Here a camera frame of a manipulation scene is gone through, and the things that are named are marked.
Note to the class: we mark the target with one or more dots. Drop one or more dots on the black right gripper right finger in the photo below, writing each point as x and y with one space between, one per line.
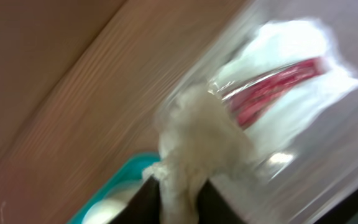
213 209

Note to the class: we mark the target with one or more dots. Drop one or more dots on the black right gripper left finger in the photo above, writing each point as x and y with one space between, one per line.
144 206

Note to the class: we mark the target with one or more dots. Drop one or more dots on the small white tissue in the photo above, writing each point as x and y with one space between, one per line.
198 140

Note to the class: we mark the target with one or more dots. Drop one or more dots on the red foil snack wrapper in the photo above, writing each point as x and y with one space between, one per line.
248 100

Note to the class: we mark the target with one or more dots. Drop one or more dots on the large white napkin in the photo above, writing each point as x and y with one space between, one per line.
278 43

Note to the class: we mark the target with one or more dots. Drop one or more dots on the clear plastic waste bin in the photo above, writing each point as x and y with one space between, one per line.
306 144

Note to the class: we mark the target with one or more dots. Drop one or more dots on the teal serving tray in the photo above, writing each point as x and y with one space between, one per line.
129 173

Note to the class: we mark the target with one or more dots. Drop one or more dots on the grey-green bowl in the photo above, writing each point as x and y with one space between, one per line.
111 205

